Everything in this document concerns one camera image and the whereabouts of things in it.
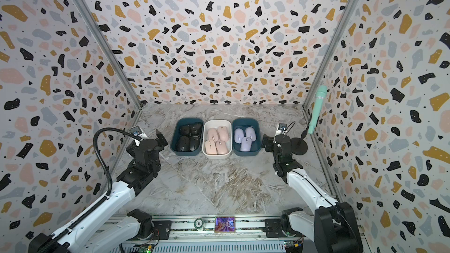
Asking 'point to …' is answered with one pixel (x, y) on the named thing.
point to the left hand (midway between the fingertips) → (152, 135)
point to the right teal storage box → (256, 145)
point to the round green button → (198, 223)
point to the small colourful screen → (225, 224)
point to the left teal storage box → (179, 123)
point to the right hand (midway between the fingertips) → (278, 135)
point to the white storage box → (214, 124)
